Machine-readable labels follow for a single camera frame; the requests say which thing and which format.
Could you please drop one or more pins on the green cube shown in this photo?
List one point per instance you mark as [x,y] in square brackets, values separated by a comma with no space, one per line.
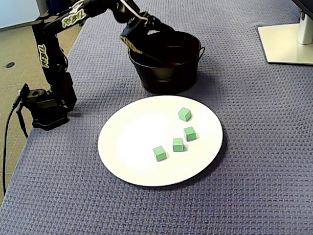
[184,114]
[190,133]
[159,153]
[178,144]

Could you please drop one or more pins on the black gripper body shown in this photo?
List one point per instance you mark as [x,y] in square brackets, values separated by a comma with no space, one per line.
[156,26]

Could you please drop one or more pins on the blue woven table cloth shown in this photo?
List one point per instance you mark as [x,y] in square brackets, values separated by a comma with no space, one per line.
[244,147]

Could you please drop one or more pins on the silver monitor stand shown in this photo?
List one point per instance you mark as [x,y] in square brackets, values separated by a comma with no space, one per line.
[281,44]

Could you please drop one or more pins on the black round floor disc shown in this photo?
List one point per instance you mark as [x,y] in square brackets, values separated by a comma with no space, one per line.
[9,64]

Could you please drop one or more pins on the blue bin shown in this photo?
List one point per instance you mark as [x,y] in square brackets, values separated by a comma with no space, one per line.
[55,3]

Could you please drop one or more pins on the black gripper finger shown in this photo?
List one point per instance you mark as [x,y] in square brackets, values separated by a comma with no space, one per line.
[150,58]

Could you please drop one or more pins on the black metal bucket container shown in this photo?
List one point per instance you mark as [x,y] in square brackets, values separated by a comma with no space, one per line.
[168,78]

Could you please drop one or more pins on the white round plate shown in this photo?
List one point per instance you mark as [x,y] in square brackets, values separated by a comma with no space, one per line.
[137,137]

